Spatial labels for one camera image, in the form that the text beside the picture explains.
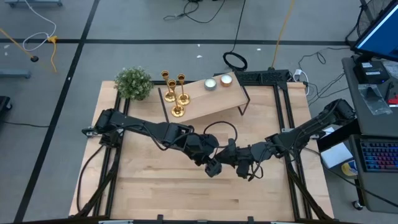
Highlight yellow blue tape roll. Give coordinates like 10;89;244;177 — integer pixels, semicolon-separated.
341;160;359;178

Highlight white candle patterned tin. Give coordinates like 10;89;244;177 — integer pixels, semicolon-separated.
203;77;218;91

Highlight black coiled floor cable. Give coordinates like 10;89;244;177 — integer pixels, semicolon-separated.
222;0;249;72

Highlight computer monitor blue screen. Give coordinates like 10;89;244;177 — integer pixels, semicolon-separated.
352;0;398;63

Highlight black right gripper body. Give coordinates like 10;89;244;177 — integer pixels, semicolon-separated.
217;139;261;164

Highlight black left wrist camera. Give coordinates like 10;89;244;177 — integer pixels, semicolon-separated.
204;157;223;179

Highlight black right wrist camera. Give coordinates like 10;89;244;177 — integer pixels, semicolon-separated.
235;158;250;180

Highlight small black computer box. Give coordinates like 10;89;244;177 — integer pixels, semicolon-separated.
353;60;390;85

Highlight black camera cable loop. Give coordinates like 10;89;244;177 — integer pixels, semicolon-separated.
203;120;239;150

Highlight grey desk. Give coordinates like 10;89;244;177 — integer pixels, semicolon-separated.
341;55;398;215

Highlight white floor cable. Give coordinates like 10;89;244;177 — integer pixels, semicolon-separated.
22;0;58;52

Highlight black floor fan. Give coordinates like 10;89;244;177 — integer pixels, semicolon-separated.
345;0;394;44

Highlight white power adapter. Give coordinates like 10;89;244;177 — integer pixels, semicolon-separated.
294;68;310;96

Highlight wooden shelf riser black legs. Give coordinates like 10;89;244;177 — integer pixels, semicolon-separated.
157;71;251;125

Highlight grey metal stand foot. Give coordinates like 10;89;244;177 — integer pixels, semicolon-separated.
0;70;31;80
4;0;63;8

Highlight black arm base cable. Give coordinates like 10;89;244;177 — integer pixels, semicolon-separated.
76;143;106;214

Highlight backlit rainbow keyboard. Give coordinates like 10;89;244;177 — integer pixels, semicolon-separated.
359;141;398;174

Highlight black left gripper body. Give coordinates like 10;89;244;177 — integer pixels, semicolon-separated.
185;133;220;166

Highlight artificial potted plant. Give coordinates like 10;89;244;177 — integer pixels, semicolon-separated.
114;65;154;102

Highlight black chair base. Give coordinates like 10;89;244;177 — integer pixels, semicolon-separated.
0;95;13;124

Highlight copper candle tin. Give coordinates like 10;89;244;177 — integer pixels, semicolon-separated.
220;73;233;88

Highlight brass candlestick holder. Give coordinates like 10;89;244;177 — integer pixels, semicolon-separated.
167;79;186;118
176;73;191;106
160;70;177;103

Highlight yellow cord with plug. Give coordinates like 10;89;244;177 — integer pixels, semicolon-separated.
0;29;60;75

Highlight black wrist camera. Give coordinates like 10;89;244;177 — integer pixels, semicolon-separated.
235;158;250;180
204;157;223;179

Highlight clear plastic bag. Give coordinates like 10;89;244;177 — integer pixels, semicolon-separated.
357;83;394;116

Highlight yellow floor cable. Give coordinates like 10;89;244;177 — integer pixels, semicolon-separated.
271;0;296;69

